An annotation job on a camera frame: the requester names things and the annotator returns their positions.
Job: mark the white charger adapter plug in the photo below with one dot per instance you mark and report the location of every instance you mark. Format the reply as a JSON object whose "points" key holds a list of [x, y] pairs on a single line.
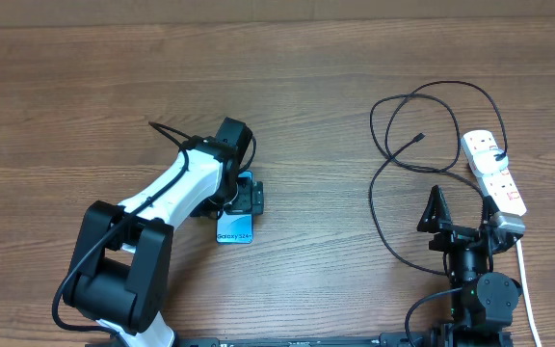
{"points": [[488, 162]]}

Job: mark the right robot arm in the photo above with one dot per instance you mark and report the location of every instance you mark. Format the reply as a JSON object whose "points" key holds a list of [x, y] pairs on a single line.
{"points": [[482, 300]]}

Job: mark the Samsung Galaxy smartphone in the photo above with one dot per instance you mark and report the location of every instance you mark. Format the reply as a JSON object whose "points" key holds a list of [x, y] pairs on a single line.
{"points": [[235, 229]]}

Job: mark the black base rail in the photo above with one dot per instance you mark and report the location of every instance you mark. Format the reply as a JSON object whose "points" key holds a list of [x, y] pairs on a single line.
{"points": [[383, 340]]}

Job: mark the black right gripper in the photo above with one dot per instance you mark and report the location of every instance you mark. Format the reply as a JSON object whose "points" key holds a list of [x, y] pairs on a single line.
{"points": [[433, 219]]}

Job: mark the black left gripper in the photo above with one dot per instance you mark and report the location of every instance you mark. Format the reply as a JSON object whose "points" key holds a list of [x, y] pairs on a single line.
{"points": [[249, 199]]}

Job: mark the white power strip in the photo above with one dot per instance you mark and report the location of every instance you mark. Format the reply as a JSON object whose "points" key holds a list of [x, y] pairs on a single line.
{"points": [[500, 186]]}

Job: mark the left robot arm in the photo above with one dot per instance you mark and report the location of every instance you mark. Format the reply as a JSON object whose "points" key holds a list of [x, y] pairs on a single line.
{"points": [[117, 279]]}

